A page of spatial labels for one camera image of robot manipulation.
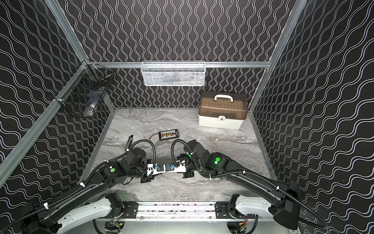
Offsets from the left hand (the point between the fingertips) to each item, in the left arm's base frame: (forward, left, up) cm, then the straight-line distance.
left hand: (160, 167), depth 74 cm
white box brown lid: (+38, -33, +5) cm, 51 cm away
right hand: (0, -7, +6) cm, 9 cm away
